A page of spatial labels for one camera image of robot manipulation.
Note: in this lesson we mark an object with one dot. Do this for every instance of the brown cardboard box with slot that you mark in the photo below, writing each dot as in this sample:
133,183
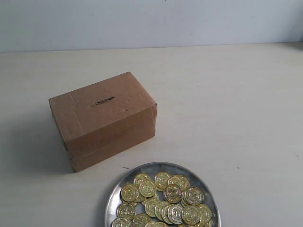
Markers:
103,119

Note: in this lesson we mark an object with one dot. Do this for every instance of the gold coin back middle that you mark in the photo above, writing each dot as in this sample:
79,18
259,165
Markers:
161,180

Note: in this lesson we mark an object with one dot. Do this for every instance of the gold coin back left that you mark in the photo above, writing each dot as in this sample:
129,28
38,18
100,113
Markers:
141,177

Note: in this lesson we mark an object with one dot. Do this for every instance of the gold coin back right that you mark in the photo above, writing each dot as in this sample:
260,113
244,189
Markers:
179,180

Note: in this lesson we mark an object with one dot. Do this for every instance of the gold coin left upper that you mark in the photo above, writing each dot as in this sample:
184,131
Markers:
147,188

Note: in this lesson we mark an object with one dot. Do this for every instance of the round silver metal plate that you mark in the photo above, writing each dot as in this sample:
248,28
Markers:
152,169

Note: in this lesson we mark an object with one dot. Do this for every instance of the gold coin far left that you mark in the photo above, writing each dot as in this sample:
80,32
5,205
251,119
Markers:
129,192

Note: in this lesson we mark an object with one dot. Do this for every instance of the gold coin centre dark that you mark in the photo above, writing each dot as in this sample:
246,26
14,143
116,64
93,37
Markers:
172,193

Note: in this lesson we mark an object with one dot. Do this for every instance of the gold coin right large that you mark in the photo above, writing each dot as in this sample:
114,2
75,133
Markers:
193,196

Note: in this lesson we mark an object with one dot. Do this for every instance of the gold coin middle lower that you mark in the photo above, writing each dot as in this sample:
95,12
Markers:
150,207

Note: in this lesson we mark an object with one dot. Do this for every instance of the gold coin lower left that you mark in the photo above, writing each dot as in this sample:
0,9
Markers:
126,210

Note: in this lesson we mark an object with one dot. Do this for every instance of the gold coin front centre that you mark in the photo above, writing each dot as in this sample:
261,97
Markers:
175,214

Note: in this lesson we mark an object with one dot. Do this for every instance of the gold coin bottom middle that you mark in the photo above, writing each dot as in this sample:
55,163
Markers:
141,220

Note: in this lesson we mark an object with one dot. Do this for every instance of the gold coin front right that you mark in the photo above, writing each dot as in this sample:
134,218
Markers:
191,215

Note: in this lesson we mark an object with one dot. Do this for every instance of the gold coin bottom left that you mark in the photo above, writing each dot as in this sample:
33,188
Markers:
121,222

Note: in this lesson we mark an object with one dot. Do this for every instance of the gold coin right edge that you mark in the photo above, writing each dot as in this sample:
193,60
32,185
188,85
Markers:
206,212

